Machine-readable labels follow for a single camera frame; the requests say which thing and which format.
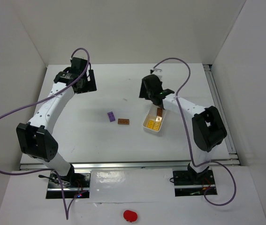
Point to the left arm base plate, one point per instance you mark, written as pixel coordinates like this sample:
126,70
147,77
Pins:
80,187

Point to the red round button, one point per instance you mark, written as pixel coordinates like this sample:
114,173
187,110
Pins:
130,216

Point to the aluminium rail frame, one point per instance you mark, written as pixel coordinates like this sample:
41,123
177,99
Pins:
85,134

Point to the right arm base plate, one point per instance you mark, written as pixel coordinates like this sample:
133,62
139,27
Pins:
184,186

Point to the purple lego brick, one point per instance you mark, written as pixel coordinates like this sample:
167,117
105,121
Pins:
111,116

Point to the long yellow lego brick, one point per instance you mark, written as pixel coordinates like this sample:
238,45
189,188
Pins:
156,125

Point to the brown lego brick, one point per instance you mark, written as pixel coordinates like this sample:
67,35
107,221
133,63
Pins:
123,121
159,114

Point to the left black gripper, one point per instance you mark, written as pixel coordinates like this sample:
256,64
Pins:
92,80

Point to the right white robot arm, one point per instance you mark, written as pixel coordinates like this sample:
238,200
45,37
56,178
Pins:
204,127

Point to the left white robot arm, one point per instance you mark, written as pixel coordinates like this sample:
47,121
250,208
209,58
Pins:
35,136

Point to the white compartment tray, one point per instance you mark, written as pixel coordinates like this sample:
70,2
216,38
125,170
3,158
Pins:
151,115

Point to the small yellow lego brick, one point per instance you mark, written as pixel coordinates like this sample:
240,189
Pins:
150,124

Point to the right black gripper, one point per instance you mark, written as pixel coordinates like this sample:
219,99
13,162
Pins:
143,87

